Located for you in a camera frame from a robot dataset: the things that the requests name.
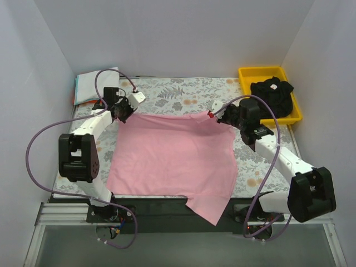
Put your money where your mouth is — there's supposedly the pink t-shirt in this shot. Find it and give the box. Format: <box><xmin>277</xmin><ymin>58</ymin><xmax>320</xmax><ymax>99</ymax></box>
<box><xmin>106</xmin><ymin>113</ymin><xmax>238</xmax><ymax>225</ymax></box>

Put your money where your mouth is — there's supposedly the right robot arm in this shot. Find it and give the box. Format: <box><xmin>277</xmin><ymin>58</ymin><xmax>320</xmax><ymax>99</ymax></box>
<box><xmin>209</xmin><ymin>97</ymin><xmax>337</xmax><ymax>223</ymax></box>

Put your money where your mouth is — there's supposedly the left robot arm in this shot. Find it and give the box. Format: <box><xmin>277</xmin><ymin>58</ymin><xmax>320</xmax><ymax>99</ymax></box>
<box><xmin>58</xmin><ymin>87</ymin><xmax>145</xmax><ymax>223</ymax></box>

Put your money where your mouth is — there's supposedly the folded orange t-shirt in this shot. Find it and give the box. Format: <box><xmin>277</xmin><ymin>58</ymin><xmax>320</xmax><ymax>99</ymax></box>
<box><xmin>73</xmin><ymin>91</ymin><xmax>98</xmax><ymax>105</ymax></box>

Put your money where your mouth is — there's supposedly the folded teal t-shirt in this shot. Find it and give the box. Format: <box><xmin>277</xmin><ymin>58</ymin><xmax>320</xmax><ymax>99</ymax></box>
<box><xmin>73</xmin><ymin>66</ymin><xmax>118</xmax><ymax>106</ymax></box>

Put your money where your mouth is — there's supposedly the black t-shirt in bin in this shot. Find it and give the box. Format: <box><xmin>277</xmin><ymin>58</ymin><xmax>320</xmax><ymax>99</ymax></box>
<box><xmin>250</xmin><ymin>76</ymin><xmax>294</xmax><ymax>118</ymax></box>

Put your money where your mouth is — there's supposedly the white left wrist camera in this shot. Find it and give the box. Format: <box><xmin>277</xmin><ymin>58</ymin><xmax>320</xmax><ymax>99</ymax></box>
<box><xmin>128</xmin><ymin>91</ymin><xmax>146</xmax><ymax>110</ymax></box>

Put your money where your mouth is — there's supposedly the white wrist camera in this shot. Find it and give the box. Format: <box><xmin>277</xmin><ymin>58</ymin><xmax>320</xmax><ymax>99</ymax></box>
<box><xmin>207</xmin><ymin>100</ymin><xmax>225</xmax><ymax>119</ymax></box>
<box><xmin>128</xmin><ymin>91</ymin><xmax>146</xmax><ymax>110</ymax></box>

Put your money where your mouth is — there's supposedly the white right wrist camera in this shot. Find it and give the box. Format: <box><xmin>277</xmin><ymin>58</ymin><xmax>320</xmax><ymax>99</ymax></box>
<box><xmin>207</xmin><ymin>100</ymin><xmax>225</xmax><ymax>119</ymax></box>

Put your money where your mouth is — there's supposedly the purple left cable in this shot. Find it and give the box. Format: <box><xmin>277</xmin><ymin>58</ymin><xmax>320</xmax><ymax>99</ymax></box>
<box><xmin>25</xmin><ymin>68</ymin><xmax>140</xmax><ymax>250</ymax></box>

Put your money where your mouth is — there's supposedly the purple cable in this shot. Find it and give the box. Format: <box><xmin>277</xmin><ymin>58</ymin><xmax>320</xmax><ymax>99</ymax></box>
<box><xmin>215</xmin><ymin>95</ymin><xmax>293</xmax><ymax>242</ymax></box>
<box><xmin>25</xmin><ymin>68</ymin><xmax>140</xmax><ymax>250</ymax></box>

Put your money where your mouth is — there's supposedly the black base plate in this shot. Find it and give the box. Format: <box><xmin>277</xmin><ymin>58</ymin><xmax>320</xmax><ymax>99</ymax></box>
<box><xmin>86</xmin><ymin>194</ymin><xmax>284</xmax><ymax>234</ymax></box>

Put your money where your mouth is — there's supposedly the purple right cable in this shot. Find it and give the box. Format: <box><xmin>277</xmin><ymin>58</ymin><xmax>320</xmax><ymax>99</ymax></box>
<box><xmin>215</xmin><ymin>95</ymin><xmax>293</xmax><ymax>242</ymax></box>

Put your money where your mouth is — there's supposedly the aluminium frame rail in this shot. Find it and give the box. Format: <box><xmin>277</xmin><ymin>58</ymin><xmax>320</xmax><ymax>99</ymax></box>
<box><xmin>35</xmin><ymin>202</ymin><xmax>334</xmax><ymax>226</ymax></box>

